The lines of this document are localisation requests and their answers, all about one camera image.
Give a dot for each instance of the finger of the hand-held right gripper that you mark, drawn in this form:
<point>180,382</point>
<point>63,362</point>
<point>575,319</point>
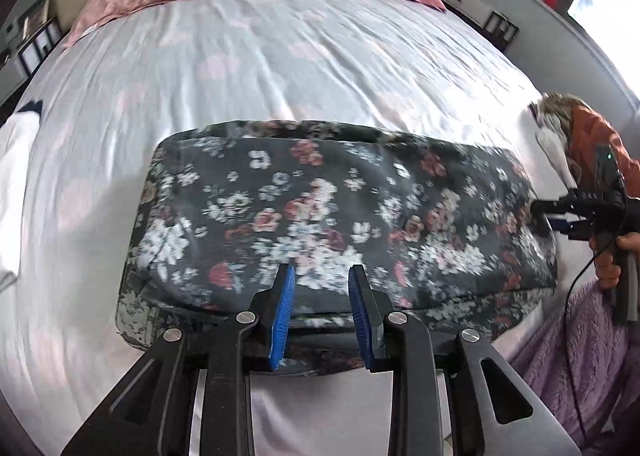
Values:
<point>550,206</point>
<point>560,225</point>

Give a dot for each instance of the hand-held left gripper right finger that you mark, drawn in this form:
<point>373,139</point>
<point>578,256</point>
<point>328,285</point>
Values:
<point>361,316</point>

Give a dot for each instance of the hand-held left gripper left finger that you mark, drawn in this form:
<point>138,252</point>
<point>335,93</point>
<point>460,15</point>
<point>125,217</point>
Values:
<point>282,316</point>

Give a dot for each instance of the dark floral pants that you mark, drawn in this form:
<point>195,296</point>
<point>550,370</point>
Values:
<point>300,186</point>

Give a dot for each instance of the person's right hand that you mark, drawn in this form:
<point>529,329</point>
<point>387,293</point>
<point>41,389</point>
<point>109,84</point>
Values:
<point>609,266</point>

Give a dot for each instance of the crumpled white garment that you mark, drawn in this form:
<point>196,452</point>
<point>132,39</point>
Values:
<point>552,149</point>

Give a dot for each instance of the rust orange fleece garment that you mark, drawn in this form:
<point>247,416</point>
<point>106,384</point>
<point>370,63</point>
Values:
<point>592,129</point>

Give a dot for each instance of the olive striped garment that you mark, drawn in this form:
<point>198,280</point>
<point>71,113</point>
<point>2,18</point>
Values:
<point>560,104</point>

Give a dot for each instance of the purple fleece robe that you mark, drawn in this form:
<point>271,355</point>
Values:
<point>600,376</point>

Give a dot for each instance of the grey pink-dotted bed sheet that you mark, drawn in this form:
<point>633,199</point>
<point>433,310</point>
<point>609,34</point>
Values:
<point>250,61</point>

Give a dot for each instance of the folded white garment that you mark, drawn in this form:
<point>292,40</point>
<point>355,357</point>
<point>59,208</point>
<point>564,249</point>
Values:
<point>17,176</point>

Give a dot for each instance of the silver photo frame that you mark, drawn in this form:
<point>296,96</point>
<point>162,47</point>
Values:
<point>32,19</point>

